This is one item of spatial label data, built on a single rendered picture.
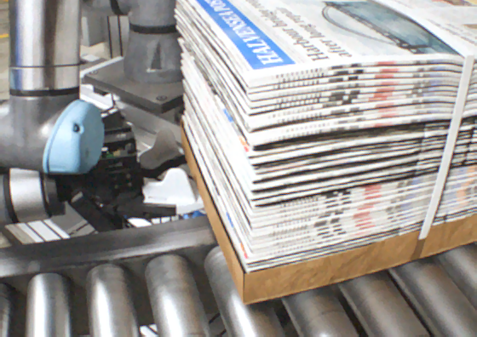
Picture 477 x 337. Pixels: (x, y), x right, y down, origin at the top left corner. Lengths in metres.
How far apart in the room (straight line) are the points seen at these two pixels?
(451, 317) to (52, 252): 0.42
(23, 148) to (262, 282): 0.26
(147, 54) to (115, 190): 0.32
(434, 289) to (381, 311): 0.07
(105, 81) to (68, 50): 0.40
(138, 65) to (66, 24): 0.38
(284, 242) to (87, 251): 0.22
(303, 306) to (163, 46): 0.52
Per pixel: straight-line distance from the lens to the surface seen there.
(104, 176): 0.55
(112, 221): 0.61
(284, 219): 0.39
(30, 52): 0.46
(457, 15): 0.53
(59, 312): 0.47
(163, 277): 0.48
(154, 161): 0.64
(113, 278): 0.49
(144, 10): 0.81
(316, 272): 0.44
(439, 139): 0.42
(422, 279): 0.51
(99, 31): 1.26
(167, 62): 0.83
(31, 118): 0.47
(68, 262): 0.51
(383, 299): 0.47
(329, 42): 0.37
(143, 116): 0.88
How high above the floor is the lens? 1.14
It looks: 33 degrees down
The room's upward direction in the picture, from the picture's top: straight up
